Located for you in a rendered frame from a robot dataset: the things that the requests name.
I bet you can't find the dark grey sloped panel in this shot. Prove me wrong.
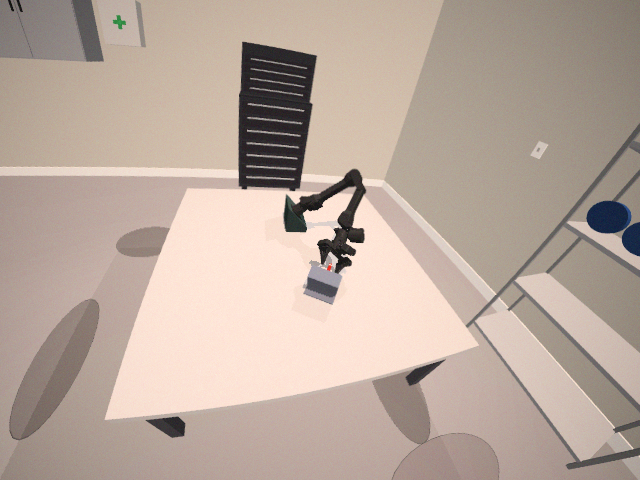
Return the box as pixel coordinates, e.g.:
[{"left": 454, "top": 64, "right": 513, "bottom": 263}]
[{"left": 303, "top": 265, "right": 343, "bottom": 305}]

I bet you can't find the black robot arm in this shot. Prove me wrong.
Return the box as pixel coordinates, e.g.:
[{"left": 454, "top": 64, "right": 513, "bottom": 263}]
[{"left": 291, "top": 168, "right": 366, "bottom": 256}]

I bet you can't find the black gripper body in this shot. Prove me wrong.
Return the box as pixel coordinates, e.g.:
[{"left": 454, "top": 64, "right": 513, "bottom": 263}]
[{"left": 317, "top": 237, "right": 353, "bottom": 267}]

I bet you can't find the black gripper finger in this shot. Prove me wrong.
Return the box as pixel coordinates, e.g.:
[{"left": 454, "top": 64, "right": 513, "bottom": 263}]
[
  {"left": 335, "top": 262, "right": 350, "bottom": 274},
  {"left": 318, "top": 246, "right": 332, "bottom": 265}
]

